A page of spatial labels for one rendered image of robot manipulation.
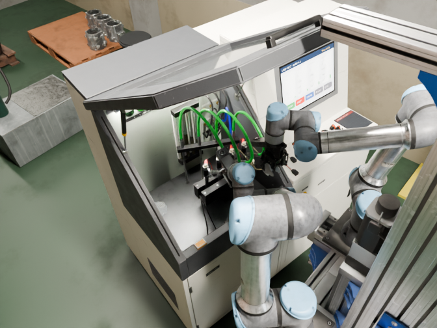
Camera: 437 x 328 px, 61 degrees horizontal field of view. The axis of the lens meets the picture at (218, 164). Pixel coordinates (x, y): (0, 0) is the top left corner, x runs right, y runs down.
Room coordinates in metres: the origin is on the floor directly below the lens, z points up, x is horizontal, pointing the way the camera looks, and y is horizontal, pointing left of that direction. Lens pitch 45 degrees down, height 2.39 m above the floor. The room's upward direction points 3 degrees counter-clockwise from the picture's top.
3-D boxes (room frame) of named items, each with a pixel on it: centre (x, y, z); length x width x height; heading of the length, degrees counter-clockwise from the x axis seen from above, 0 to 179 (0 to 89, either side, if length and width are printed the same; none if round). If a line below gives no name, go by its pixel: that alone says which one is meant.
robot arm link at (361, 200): (0.87, -0.58, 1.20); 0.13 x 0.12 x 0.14; 170
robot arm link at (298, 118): (1.03, -0.31, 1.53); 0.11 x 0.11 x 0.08; 80
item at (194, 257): (1.05, -0.08, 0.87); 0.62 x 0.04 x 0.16; 126
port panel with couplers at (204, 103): (1.60, 0.02, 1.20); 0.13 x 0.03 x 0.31; 126
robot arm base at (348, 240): (0.87, -0.58, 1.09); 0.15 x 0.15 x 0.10
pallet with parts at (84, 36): (4.73, 1.76, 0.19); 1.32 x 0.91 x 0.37; 45
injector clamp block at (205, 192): (1.32, -0.04, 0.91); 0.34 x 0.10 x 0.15; 126
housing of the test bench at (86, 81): (1.82, 0.05, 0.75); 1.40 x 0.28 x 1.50; 126
